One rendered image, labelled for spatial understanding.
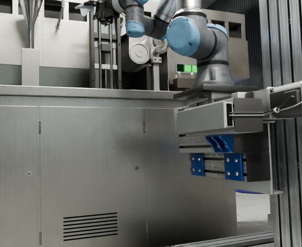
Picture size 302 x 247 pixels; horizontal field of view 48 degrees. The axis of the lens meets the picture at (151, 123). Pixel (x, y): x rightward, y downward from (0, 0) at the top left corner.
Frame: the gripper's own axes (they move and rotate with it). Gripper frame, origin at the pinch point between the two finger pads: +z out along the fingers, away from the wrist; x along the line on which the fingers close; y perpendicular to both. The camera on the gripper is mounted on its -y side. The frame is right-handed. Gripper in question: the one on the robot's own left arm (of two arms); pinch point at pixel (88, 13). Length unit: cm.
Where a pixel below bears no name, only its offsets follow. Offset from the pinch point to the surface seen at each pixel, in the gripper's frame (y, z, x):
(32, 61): 13.6, 45.6, -0.8
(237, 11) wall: -224, 140, 398
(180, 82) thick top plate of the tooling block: 14, -1, 69
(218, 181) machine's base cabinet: 71, -26, 75
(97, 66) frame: 16.5, 15.2, 19.8
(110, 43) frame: 2.8, 11.7, 23.7
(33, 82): 25, 45, 1
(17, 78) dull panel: 17, 73, 5
